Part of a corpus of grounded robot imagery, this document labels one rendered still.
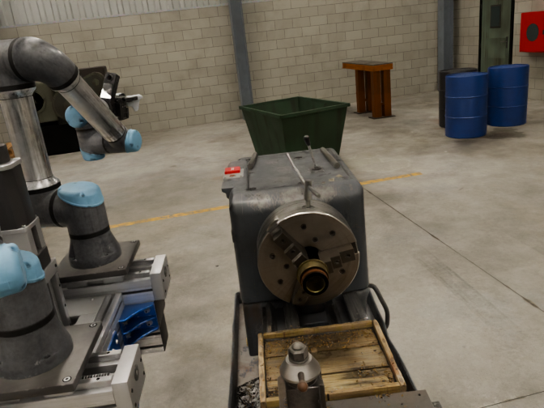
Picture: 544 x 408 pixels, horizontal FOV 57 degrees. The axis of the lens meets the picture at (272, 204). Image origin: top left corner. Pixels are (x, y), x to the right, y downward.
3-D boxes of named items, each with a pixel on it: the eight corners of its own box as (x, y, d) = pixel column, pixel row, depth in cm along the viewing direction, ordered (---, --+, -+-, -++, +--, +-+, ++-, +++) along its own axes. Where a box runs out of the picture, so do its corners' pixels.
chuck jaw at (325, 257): (315, 246, 155) (352, 236, 154) (319, 261, 157) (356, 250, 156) (320, 261, 145) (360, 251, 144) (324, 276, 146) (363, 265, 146)
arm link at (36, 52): (55, 22, 129) (147, 133, 170) (21, 27, 132) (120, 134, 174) (40, 56, 124) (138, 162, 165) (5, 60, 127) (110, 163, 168)
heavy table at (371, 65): (344, 109, 1097) (341, 62, 1065) (363, 106, 1104) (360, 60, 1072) (373, 119, 947) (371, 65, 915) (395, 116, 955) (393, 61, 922)
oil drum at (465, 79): (436, 133, 774) (436, 75, 746) (471, 128, 784) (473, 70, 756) (458, 141, 719) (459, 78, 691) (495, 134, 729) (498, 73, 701)
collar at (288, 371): (278, 360, 101) (277, 348, 100) (317, 355, 101) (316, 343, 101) (281, 386, 94) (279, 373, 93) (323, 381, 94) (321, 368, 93)
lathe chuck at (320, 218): (257, 293, 166) (256, 203, 156) (351, 291, 167) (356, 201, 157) (257, 307, 157) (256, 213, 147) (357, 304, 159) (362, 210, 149)
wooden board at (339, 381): (259, 344, 151) (257, 333, 150) (376, 329, 152) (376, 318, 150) (261, 415, 123) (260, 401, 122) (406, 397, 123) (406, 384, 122)
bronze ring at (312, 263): (294, 256, 146) (298, 271, 137) (325, 252, 146) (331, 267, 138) (296, 283, 149) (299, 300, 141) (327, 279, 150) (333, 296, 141)
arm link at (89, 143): (105, 161, 166) (98, 129, 163) (78, 162, 170) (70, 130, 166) (119, 155, 173) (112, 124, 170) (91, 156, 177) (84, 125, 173)
